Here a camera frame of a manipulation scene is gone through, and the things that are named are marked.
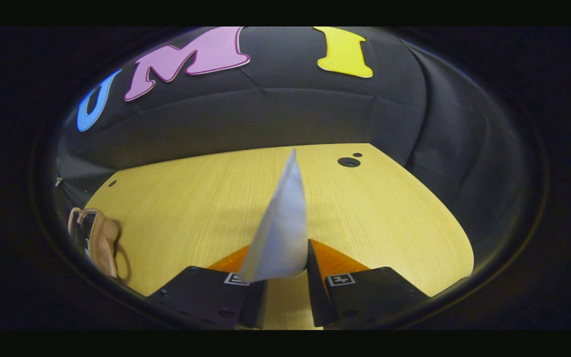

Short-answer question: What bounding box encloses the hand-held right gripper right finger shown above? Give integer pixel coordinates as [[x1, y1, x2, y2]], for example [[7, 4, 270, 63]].
[[307, 238, 431, 330]]

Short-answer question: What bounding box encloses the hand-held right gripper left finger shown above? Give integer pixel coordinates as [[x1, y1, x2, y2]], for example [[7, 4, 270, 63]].
[[148, 244, 269, 330]]

